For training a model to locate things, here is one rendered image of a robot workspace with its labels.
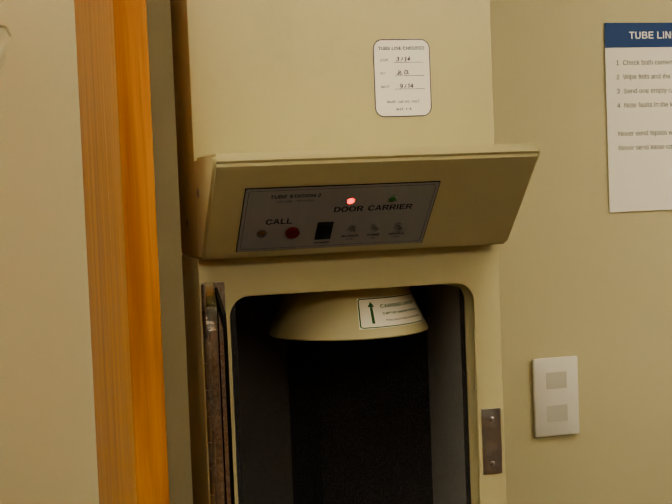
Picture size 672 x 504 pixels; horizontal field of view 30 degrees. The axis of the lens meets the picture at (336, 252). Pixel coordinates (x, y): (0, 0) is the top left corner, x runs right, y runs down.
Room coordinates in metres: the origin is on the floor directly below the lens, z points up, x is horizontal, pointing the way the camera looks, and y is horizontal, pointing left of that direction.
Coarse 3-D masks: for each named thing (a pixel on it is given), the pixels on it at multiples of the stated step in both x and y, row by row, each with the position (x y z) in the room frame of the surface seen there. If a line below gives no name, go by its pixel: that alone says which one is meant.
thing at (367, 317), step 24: (384, 288) 1.33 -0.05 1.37; (408, 288) 1.37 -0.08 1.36; (288, 312) 1.34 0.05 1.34; (312, 312) 1.32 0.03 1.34; (336, 312) 1.31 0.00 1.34; (360, 312) 1.31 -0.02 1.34; (384, 312) 1.31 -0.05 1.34; (408, 312) 1.34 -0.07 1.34; (288, 336) 1.32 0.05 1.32; (312, 336) 1.30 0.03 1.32; (336, 336) 1.30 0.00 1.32; (360, 336) 1.30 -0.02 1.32; (384, 336) 1.30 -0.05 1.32
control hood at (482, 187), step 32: (224, 160) 1.13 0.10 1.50; (256, 160) 1.14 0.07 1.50; (288, 160) 1.15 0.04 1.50; (320, 160) 1.16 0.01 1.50; (352, 160) 1.16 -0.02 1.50; (384, 160) 1.17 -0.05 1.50; (416, 160) 1.18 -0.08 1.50; (448, 160) 1.19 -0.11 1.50; (480, 160) 1.20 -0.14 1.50; (512, 160) 1.21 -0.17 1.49; (224, 192) 1.16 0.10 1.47; (448, 192) 1.22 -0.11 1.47; (480, 192) 1.23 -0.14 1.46; (512, 192) 1.24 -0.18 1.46; (224, 224) 1.19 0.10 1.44; (448, 224) 1.26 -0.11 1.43; (480, 224) 1.27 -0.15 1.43; (512, 224) 1.28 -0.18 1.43; (224, 256) 1.22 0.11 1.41; (256, 256) 1.23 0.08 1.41
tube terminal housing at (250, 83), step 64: (192, 0) 1.24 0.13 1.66; (256, 0) 1.26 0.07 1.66; (320, 0) 1.27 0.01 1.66; (384, 0) 1.29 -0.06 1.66; (448, 0) 1.31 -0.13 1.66; (192, 64) 1.24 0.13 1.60; (256, 64) 1.26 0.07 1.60; (320, 64) 1.27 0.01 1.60; (448, 64) 1.31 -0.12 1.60; (192, 128) 1.24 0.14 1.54; (256, 128) 1.26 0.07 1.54; (320, 128) 1.27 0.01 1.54; (384, 128) 1.29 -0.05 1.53; (448, 128) 1.31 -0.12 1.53; (192, 192) 1.25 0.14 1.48; (192, 256) 1.29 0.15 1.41; (320, 256) 1.27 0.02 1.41; (384, 256) 1.29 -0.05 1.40; (448, 256) 1.31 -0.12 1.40; (192, 320) 1.29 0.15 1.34; (192, 384) 1.31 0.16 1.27; (192, 448) 1.33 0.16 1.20
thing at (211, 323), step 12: (216, 312) 0.93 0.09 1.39; (216, 324) 0.92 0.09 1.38; (216, 336) 0.92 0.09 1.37; (216, 348) 0.92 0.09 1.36; (216, 360) 0.92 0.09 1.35; (216, 372) 0.92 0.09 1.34; (216, 384) 0.92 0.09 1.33; (216, 396) 0.92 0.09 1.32; (216, 408) 0.92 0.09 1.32; (216, 420) 0.92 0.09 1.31; (216, 432) 0.92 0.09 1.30; (216, 444) 0.92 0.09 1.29; (216, 456) 0.92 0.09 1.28; (216, 468) 0.92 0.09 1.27; (216, 480) 0.92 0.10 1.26; (216, 492) 0.92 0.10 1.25
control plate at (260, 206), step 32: (256, 192) 1.16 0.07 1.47; (288, 192) 1.17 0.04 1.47; (320, 192) 1.18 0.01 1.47; (352, 192) 1.19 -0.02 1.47; (384, 192) 1.20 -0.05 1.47; (416, 192) 1.21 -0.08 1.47; (256, 224) 1.19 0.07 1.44; (288, 224) 1.20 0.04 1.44; (384, 224) 1.23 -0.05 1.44; (416, 224) 1.24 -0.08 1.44
